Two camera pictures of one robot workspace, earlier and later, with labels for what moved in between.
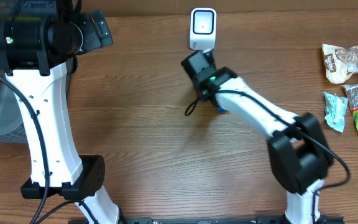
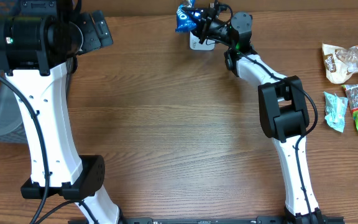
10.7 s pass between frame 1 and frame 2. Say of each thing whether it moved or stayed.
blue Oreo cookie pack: moved
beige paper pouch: stayed
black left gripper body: stayed
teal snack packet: stayed
